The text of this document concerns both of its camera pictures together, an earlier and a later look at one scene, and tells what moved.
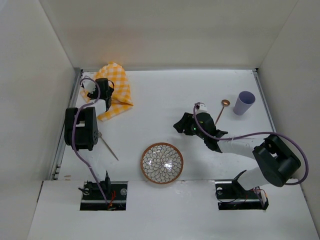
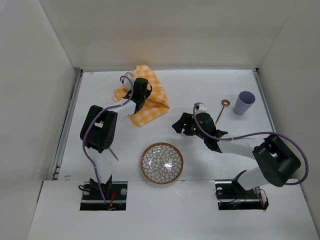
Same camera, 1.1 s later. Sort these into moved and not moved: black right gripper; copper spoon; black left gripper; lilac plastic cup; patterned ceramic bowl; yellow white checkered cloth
Moved: black left gripper; yellow white checkered cloth
Not moved: black right gripper; lilac plastic cup; copper spoon; patterned ceramic bowl
